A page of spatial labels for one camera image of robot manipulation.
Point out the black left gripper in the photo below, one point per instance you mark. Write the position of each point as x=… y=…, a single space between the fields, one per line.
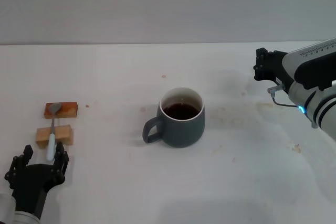
x=32 y=184

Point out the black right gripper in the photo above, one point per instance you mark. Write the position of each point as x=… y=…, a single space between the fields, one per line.
x=279 y=69

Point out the grey ceramic cup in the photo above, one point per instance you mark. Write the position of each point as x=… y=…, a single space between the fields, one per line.
x=181 y=132

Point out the light notched wooden block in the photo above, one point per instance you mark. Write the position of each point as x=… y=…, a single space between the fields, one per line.
x=64 y=134

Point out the reddish brown wooden block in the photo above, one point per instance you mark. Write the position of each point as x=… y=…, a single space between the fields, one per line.
x=68 y=110

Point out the dark coffee liquid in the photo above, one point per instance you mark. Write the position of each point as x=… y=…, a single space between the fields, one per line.
x=181 y=111

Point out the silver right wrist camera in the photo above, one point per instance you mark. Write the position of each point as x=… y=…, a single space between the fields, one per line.
x=312 y=61

